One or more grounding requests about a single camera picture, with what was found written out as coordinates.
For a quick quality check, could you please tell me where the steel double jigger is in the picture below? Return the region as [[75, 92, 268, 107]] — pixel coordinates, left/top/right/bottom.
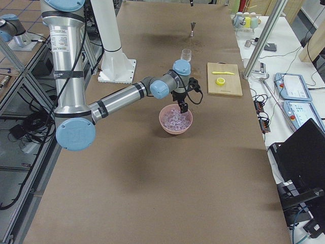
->
[[189, 22, 196, 37]]

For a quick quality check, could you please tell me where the pink bowl of ice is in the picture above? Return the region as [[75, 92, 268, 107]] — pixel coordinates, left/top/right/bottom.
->
[[158, 104, 193, 135]]

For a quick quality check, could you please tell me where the clear wine glass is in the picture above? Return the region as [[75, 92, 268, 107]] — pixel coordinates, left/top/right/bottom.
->
[[180, 48, 192, 62]]

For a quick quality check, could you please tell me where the yellow lemon slice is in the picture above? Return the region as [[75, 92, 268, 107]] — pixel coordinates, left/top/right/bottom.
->
[[215, 77, 225, 86]]

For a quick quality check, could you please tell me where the yellow plastic knife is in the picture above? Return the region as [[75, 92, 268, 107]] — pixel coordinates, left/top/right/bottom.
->
[[211, 71, 235, 75]]

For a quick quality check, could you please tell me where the bamboo cutting board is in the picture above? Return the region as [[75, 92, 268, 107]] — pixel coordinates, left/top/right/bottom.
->
[[207, 63, 243, 97]]

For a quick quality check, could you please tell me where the rack of pastel cups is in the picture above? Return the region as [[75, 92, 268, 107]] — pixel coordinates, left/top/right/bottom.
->
[[232, 12, 261, 33]]

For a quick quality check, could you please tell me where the metal rod with hook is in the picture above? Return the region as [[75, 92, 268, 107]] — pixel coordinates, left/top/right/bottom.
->
[[258, 74, 297, 132]]

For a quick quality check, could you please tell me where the upper teach pendant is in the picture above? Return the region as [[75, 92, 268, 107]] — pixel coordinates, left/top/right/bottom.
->
[[274, 73, 312, 102]]

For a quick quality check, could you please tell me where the teach pendant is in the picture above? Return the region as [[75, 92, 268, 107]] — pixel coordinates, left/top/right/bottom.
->
[[282, 100, 324, 131], [274, 73, 312, 102]]

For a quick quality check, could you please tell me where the lower teach pendant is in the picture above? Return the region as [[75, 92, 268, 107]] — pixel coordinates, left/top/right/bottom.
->
[[282, 100, 324, 131]]

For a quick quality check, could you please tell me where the black monitor on stand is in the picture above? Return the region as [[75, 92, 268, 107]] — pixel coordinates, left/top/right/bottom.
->
[[270, 119, 324, 232]]

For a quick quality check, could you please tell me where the near wrist camera box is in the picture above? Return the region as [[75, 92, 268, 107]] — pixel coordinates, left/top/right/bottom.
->
[[188, 77, 201, 93]]

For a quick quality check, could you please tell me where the white camera stand column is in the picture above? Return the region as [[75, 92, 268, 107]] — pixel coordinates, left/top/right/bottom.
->
[[91, 0, 137, 83]]

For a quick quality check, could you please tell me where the aluminium frame post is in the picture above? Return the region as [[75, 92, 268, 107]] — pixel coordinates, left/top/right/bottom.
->
[[243, 0, 288, 80]]

